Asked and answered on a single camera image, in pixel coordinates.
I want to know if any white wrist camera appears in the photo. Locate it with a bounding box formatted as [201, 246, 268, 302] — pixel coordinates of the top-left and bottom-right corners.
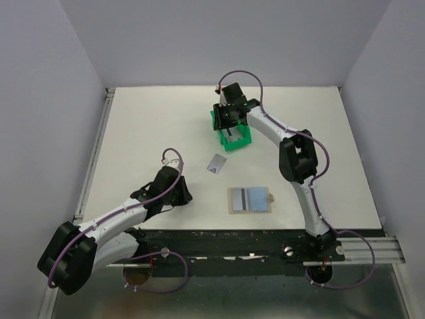
[214, 84, 227, 106]
[161, 158, 184, 171]

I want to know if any green plastic bin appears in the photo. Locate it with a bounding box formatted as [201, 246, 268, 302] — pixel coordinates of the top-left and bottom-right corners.
[210, 110, 252, 152]

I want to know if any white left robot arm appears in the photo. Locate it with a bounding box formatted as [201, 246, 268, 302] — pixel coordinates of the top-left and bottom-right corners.
[37, 165, 192, 295]

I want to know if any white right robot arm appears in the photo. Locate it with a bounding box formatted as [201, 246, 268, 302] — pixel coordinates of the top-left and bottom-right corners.
[213, 82, 330, 261]

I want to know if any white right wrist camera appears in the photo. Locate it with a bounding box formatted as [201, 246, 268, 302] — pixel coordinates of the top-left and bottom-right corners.
[214, 84, 227, 106]

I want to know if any aluminium frame rail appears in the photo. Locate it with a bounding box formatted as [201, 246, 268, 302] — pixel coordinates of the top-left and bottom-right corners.
[301, 237, 406, 266]

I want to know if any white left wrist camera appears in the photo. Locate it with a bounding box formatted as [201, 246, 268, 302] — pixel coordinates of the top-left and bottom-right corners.
[161, 158, 184, 171]

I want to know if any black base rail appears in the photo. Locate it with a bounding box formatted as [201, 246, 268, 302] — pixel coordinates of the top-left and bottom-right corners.
[109, 227, 346, 278]

